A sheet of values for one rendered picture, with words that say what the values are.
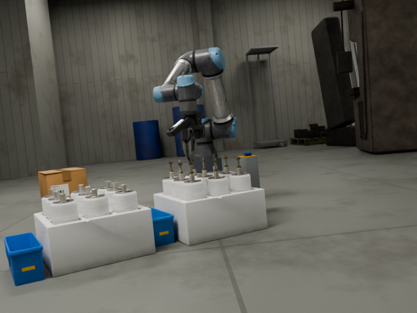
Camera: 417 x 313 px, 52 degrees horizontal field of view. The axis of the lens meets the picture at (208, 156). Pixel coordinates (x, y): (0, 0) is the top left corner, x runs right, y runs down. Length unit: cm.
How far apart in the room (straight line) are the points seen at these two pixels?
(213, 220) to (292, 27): 783
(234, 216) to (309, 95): 755
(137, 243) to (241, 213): 47
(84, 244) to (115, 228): 13
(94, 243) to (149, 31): 770
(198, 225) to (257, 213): 29
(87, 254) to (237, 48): 776
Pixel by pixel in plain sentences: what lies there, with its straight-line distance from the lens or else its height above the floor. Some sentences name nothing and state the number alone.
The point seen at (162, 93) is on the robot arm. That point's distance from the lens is 193.
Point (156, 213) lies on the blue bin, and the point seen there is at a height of 10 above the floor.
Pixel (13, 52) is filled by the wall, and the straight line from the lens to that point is 743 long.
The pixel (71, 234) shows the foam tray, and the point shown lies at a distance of 163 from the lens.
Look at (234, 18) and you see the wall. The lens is 922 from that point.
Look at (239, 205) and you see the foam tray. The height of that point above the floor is 13.
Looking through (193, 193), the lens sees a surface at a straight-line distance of 179.
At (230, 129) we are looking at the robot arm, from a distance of 240.
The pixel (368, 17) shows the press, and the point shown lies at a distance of 519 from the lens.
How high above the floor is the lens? 47
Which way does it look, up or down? 4 degrees down
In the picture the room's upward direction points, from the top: 5 degrees counter-clockwise
